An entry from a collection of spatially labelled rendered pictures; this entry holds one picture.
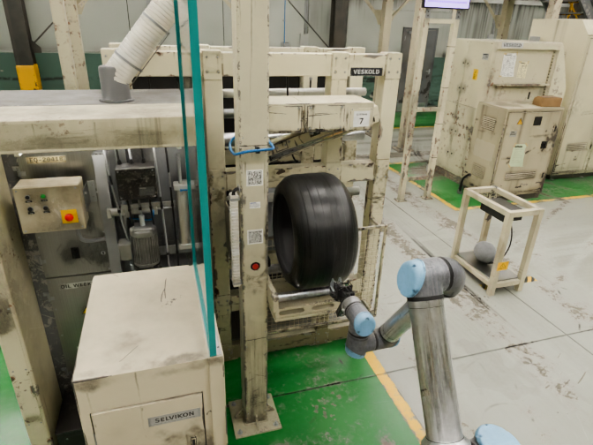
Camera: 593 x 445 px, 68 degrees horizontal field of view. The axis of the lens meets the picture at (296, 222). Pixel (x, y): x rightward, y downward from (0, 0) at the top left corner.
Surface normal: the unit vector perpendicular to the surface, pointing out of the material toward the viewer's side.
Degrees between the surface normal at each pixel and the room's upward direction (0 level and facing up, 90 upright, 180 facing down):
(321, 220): 55
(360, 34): 90
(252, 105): 90
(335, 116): 90
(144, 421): 90
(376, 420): 0
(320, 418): 0
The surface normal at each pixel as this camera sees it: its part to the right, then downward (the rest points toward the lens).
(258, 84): 0.29, 0.40
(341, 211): 0.24, -0.29
